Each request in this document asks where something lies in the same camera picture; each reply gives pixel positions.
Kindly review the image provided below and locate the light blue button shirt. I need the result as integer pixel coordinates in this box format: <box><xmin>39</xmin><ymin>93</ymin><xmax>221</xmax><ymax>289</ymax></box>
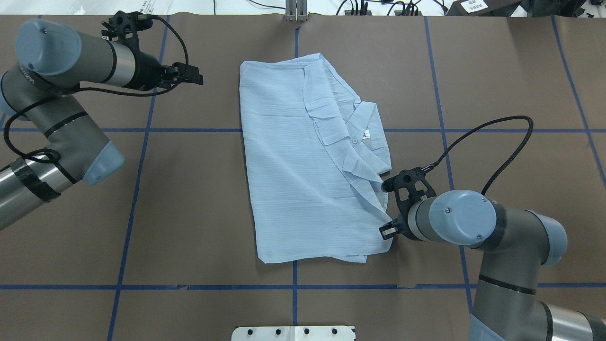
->
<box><xmin>240</xmin><ymin>53</ymin><xmax>392</xmax><ymax>264</ymax></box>

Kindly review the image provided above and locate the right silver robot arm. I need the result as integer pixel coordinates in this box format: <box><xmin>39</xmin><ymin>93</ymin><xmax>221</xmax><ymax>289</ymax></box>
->
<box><xmin>379</xmin><ymin>190</ymin><xmax>606</xmax><ymax>341</ymax></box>

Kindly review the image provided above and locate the aluminium frame post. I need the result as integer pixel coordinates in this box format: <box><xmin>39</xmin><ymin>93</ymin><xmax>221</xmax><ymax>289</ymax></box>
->
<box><xmin>285</xmin><ymin>0</ymin><xmax>309</xmax><ymax>22</ymax></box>

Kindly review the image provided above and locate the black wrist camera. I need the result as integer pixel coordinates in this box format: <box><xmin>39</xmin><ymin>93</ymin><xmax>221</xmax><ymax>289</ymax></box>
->
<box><xmin>381</xmin><ymin>168</ymin><xmax>437</xmax><ymax>216</ymax></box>
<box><xmin>101</xmin><ymin>11</ymin><xmax>153</xmax><ymax>49</ymax></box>

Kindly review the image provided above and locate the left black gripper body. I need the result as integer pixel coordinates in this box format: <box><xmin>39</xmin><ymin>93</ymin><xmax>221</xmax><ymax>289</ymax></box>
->
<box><xmin>135</xmin><ymin>52</ymin><xmax>173</xmax><ymax>91</ymax></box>

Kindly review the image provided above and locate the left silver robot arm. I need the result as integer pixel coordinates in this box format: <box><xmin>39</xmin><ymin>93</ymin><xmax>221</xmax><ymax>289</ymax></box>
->
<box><xmin>0</xmin><ymin>11</ymin><xmax>204</xmax><ymax>229</ymax></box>

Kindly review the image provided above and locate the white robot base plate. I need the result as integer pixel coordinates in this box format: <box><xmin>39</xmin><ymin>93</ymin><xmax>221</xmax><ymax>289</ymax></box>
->
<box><xmin>231</xmin><ymin>325</ymin><xmax>356</xmax><ymax>341</ymax></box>

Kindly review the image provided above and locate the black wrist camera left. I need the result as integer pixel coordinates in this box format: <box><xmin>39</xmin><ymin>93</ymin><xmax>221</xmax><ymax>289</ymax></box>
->
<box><xmin>101</xmin><ymin>11</ymin><xmax>153</xmax><ymax>49</ymax></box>

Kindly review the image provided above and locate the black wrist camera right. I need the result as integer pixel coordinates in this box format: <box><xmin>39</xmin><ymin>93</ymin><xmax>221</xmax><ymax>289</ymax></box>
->
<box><xmin>381</xmin><ymin>168</ymin><xmax>437</xmax><ymax>216</ymax></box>

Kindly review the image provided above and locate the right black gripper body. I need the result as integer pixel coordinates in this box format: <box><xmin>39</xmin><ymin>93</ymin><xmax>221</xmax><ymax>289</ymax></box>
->
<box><xmin>395</xmin><ymin>214</ymin><xmax>413</xmax><ymax>240</ymax></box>

